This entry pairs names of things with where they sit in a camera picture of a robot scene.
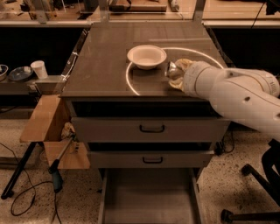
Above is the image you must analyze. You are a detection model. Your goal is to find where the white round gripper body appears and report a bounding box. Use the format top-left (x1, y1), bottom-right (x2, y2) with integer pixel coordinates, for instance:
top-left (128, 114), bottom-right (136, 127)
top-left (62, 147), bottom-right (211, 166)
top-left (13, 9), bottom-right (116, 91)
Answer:
top-left (183, 61), bottom-right (223, 98)

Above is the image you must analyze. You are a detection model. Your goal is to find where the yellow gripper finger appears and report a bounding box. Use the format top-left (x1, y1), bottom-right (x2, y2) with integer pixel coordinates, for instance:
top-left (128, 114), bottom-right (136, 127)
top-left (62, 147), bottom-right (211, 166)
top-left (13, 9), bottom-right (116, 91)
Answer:
top-left (169, 77), bottom-right (184, 91)
top-left (175, 59), bottom-right (193, 71)

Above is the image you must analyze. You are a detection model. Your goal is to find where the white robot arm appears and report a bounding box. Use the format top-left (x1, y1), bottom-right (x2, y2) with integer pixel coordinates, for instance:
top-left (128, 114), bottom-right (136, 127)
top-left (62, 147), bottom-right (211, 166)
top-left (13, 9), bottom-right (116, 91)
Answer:
top-left (165, 59), bottom-right (280, 141)

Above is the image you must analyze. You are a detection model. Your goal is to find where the grey drawer cabinet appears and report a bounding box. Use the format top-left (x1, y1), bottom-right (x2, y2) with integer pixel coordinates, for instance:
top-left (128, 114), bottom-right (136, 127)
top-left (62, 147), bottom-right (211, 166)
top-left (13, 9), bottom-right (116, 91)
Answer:
top-left (59, 20), bottom-right (245, 224)

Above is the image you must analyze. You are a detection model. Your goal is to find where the middle grey drawer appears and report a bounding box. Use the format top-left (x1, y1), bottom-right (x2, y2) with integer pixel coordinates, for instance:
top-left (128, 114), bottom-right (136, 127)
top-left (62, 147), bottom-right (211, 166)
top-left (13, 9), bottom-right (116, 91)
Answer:
top-left (87, 150), bottom-right (214, 168)

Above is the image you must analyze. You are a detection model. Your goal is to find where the grey drawer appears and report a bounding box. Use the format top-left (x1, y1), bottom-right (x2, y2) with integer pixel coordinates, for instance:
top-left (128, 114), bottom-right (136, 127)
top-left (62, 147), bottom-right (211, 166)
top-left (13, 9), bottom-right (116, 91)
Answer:
top-left (98, 168), bottom-right (206, 224)
top-left (72, 117), bottom-right (230, 143)
top-left (87, 150), bottom-right (214, 168)

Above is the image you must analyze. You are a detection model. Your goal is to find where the top grey drawer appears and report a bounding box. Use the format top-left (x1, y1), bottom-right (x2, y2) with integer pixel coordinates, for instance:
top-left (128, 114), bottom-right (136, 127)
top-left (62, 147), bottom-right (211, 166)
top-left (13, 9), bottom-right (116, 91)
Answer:
top-left (72, 117), bottom-right (230, 143)

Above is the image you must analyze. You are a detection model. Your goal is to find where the bottom grey drawer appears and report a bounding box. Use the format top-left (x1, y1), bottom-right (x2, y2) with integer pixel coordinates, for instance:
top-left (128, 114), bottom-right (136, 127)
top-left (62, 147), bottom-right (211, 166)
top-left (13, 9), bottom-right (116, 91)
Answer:
top-left (98, 168), bottom-right (206, 224)

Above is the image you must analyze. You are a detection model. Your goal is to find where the white paper bowl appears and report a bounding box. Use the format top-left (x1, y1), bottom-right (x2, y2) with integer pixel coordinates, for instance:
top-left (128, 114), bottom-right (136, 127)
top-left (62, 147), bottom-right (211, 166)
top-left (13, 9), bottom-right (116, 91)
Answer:
top-left (127, 45), bottom-right (167, 70)

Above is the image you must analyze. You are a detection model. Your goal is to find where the crumpled beige cloth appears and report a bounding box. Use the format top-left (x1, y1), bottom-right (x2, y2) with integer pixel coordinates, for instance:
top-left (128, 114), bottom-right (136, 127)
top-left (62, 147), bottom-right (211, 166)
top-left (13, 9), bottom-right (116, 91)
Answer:
top-left (60, 122), bottom-right (76, 140)

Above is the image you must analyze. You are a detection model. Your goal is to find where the white paper cup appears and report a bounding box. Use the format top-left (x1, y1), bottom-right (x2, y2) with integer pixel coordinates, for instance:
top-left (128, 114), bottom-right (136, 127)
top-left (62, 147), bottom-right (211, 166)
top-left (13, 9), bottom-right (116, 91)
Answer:
top-left (31, 60), bottom-right (48, 79)

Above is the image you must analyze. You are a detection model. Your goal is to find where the blue bowl on shelf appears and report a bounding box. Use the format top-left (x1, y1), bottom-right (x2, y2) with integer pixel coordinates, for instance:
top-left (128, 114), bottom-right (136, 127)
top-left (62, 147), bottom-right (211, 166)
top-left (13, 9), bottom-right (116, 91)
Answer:
top-left (8, 66), bottom-right (33, 82)

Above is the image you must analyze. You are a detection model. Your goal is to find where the grey bowl at edge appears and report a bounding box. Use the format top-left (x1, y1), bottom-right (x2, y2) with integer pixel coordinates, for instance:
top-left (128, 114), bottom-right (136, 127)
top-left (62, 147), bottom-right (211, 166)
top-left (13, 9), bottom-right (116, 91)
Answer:
top-left (0, 65), bottom-right (9, 81)

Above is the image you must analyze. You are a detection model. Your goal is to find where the black metal stand leg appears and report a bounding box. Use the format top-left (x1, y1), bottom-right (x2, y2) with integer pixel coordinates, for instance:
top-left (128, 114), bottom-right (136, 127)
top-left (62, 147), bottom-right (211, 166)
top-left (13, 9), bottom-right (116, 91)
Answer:
top-left (1, 142), bottom-right (37, 200)

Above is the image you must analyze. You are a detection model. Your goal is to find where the blue handled tool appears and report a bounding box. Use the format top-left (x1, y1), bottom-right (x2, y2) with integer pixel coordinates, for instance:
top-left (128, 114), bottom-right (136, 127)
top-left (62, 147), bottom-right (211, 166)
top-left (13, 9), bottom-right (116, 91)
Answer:
top-left (48, 138), bottom-right (74, 193)

